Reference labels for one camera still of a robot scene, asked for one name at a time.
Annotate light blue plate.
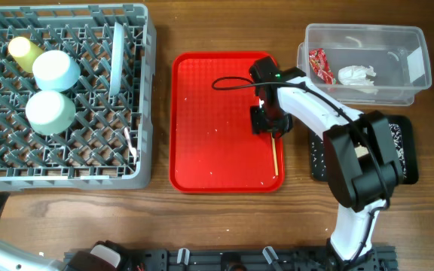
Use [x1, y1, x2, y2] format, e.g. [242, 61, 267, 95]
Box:
[109, 23, 124, 96]

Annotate red snack wrapper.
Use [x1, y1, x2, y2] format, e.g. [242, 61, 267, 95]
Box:
[309, 48, 336, 84]

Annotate clear plastic bin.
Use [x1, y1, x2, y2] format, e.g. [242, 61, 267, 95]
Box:
[297, 23, 432, 106]

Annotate rice and food scraps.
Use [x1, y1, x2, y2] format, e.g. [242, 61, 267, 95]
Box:
[308, 123, 407, 182]

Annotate red plastic tray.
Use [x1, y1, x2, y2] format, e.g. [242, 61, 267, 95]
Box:
[169, 51, 285, 193]

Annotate light blue small bowl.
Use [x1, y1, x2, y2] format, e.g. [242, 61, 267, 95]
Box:
[32, 50, 81, 92]

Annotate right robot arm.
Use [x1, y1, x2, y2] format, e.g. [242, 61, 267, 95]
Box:
[249, 56, 404, 269]

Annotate white plastic fork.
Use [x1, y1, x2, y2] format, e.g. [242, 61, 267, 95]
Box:
[124, 126, 139, 161]

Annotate grey dishwasher rack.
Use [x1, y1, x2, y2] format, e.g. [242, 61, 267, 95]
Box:
[0, 4, 156, 191]

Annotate green bowl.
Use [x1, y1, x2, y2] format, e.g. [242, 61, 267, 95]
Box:
[25, 90, 76, 136]

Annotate black plastic tray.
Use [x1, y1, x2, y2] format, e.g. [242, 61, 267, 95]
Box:
[308, 114, 419, 185]

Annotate wooden chopstick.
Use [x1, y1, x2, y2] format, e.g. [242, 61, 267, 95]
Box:
[270, 136, 279, 177]

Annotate white napkin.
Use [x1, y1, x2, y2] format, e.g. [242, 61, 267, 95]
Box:
[338, 65, 378, 95]

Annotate yellow plastic cup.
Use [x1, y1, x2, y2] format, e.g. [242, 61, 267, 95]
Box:
[8, 36, 44, 73]

